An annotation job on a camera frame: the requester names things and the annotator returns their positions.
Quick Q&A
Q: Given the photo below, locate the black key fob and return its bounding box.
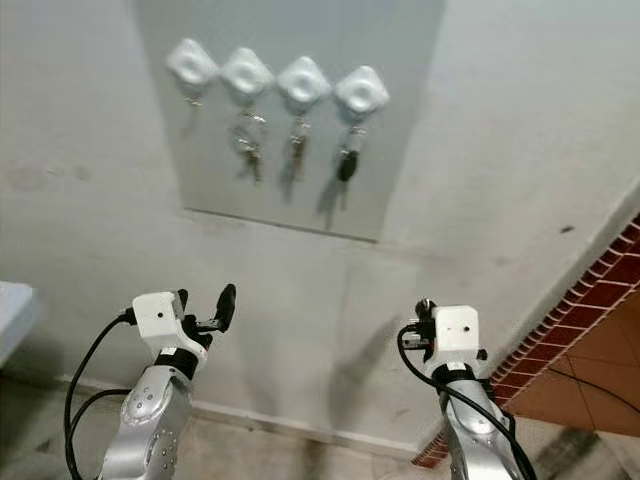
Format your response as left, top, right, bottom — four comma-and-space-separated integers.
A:
336, 124, 367, 185

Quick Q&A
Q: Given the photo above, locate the large white table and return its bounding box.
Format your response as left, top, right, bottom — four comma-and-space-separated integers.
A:
0, 282, 40, 367

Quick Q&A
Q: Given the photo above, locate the single silver key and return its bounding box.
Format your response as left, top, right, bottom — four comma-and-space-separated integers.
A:
287, 114, 312, 166

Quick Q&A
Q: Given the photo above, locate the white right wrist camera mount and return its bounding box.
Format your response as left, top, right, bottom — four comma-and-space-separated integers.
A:
422, 305, 480, 377

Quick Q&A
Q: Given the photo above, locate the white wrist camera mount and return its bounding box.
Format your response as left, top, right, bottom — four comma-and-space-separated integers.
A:
422, 305, 480, 377
132, 290, 203, 361

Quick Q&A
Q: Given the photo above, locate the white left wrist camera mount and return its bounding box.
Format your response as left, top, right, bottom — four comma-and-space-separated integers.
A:
132, 290, 203, 361

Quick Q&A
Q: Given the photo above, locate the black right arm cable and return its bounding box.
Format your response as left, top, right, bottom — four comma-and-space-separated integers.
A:
398, 325, 543, 480

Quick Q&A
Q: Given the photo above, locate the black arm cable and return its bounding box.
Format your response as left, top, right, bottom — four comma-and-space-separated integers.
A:
62, 310, 137, 480
398, 325, 543, 480

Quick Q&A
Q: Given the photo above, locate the grey wall panel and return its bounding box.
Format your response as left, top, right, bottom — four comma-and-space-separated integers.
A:
130, 0, 449, 244

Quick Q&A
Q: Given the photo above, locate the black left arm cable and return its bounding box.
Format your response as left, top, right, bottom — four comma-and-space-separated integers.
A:
62, 310, 137, 480

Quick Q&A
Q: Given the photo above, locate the key bunch on ring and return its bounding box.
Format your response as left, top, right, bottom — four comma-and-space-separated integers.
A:
230, 108, 270, 185

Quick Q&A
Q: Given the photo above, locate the white square wall hook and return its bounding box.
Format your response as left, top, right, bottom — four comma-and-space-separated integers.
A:
276, 55, 334, 111
220, 46, 276, 105
333, 65, 392, 123
165, 38, 220, 105

